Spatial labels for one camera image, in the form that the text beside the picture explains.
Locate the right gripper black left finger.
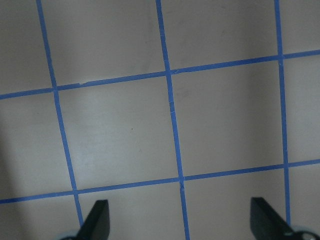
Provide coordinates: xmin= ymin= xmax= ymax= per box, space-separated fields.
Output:
xmin=75 ymin=200 xmax=110 ymax=240

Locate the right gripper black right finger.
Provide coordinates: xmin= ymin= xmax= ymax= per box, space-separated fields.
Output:
xmin=250 ymin=197 xmax=296 ymax=240

